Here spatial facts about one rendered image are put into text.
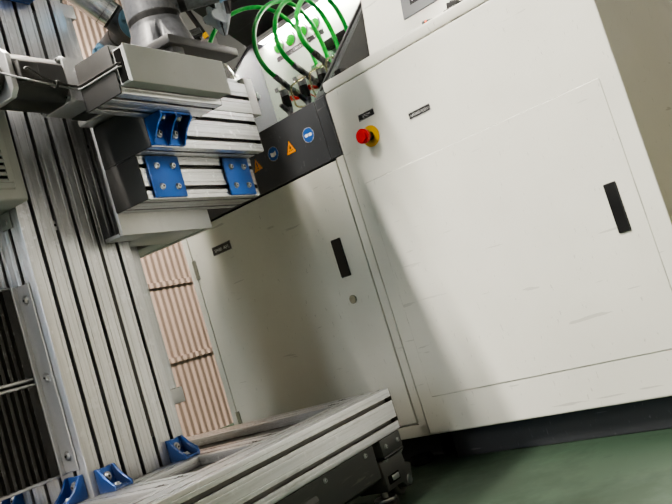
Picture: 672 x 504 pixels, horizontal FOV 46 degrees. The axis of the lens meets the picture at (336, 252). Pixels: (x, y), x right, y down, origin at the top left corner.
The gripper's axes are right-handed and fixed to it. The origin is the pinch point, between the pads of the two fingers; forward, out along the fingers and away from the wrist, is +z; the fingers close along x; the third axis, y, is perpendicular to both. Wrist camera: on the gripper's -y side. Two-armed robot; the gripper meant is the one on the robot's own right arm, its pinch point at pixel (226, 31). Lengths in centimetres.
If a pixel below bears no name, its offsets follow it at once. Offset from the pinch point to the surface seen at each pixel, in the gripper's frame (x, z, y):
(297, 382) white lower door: -16, 96, -3
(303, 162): 10.0, 41.4, -3.0
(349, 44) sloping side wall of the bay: 23.1, 13.4, -20.0
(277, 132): 4.3, 30.8, -3.0
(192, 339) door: -243, 68, -149
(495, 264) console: 55, 82, -3
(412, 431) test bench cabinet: 18, 115, -3
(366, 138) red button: 34, 44, 1
